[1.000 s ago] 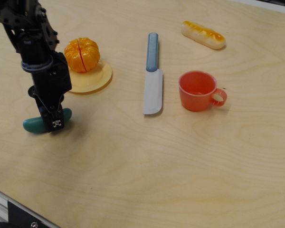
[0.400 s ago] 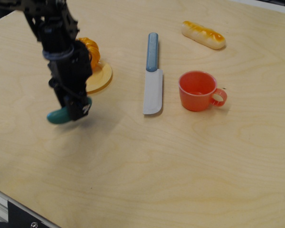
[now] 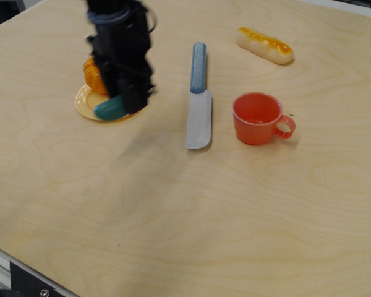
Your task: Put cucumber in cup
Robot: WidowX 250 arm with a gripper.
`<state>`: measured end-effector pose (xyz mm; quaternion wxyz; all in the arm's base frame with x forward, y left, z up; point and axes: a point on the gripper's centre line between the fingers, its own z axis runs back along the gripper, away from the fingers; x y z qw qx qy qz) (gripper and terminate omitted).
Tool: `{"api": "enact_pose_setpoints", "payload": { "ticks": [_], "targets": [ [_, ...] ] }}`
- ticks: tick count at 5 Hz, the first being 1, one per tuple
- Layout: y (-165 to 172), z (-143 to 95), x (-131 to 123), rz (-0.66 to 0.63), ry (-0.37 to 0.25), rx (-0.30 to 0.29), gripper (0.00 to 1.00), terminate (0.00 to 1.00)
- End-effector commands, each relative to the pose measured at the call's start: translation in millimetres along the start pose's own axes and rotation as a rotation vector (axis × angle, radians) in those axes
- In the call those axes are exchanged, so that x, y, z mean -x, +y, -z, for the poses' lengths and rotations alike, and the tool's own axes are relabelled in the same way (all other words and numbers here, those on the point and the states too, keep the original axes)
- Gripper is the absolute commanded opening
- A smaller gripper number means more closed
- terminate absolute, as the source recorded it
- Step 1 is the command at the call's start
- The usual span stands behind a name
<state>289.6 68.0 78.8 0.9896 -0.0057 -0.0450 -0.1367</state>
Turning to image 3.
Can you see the orange plastic cup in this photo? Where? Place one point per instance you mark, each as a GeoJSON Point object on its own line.
{"type": "Point", "coordinates": [258, 117]}

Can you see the toy bread loaf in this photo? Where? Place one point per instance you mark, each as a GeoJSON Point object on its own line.
{"type": "Point", "coordinates": [265, 46]}

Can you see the green toy cucumber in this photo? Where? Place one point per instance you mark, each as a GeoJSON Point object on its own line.
{"type": "Point", "coordinates": [112, 109]}

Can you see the toy knife blue handle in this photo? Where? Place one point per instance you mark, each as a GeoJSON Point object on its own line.
{"type": "Point", "coordinates": [200, 101]}

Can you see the yellow plastic plate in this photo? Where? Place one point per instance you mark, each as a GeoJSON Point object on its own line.
{"type": "Point", "coordinates": [87, 99]}

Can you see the orange toy tangerine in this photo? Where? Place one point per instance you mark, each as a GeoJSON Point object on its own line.
{"type": "Point", "coordinates": [92, 76]}

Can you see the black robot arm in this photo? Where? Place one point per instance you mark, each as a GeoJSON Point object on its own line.
{"type": "Point", "coordinates": [119, 49]}

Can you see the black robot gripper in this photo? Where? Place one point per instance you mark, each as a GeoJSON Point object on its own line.
{"type": "Point", "coordinates": [120, 46]}

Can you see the black corner bracket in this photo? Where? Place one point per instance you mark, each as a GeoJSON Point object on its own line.
{"type": "Point", "coordinates": [29, 282]}

